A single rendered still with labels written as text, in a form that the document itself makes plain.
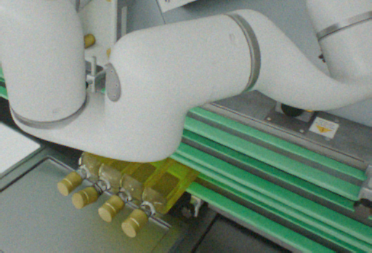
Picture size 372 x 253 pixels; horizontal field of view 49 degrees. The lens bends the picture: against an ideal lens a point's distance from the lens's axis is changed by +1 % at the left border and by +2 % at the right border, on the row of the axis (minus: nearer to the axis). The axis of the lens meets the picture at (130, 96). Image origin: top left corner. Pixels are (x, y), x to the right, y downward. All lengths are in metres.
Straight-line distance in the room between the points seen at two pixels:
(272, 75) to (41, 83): 0.22
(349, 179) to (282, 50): 0.46
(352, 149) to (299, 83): 0.46
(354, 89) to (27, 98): 0.33
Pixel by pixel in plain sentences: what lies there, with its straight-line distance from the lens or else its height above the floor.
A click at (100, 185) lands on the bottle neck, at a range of 0.88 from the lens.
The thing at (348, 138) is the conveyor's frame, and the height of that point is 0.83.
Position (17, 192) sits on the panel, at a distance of 1.08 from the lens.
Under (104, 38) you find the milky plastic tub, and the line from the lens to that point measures 1.16.
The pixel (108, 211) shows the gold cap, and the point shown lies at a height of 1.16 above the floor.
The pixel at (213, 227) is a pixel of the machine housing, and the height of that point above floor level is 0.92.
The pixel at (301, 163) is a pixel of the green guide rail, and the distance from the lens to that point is 0.82.
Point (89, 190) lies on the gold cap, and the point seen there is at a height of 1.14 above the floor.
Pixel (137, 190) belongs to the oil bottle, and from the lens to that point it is 0.86.
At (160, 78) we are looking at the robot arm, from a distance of 0.34.
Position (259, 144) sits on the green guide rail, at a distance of 0.84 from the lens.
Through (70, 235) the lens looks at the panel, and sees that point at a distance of 0.97.
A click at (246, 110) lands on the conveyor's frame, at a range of 0.89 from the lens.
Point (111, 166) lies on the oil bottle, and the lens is 0.90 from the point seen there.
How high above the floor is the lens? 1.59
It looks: 44 degrees down
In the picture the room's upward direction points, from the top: 125 degrees counter-clockwise
